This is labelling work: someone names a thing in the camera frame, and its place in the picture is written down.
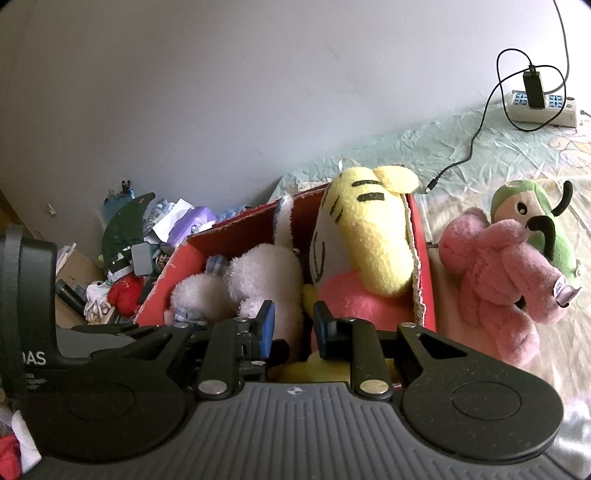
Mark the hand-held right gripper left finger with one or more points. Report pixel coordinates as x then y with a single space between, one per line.
267 323

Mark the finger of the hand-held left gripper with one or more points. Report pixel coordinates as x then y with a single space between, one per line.
280 353

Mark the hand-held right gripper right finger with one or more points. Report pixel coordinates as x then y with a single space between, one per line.
323 334

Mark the large white plush rabbit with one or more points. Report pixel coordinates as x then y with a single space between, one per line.
268 277

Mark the small white plush rabbit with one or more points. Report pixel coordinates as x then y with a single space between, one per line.
203 290

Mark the red cardboard box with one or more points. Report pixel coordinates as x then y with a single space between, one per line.
240 228

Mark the yellow tiger plush toy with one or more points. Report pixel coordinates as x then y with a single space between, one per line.
369 240

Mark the pink plush dog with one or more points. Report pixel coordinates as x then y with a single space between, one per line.
498 277

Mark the green plush toy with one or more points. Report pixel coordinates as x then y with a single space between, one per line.
561 240

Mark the black cylinder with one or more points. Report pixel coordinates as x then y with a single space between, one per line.
69 293

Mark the brown cardboard box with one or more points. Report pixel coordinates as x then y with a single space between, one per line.
76 272

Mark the white gloves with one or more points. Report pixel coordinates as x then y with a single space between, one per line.
97 297

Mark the red cloth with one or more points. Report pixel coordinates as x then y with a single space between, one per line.
124 293

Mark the small grey rectangular mirror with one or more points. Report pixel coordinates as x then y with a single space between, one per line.
141 259

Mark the blue patterned pack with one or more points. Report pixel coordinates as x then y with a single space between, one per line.
231 213

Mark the dark green item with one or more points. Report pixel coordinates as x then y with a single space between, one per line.
127 226

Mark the purple tissue pack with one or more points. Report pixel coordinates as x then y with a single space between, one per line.
196 219

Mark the white paper sheet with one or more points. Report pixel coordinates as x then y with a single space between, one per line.
178 212

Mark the blue and white packet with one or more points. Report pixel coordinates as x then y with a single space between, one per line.
159 210

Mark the black charger plug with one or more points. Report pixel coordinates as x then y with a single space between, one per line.
534 90

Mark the white power strip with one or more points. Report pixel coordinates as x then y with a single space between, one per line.
565 117

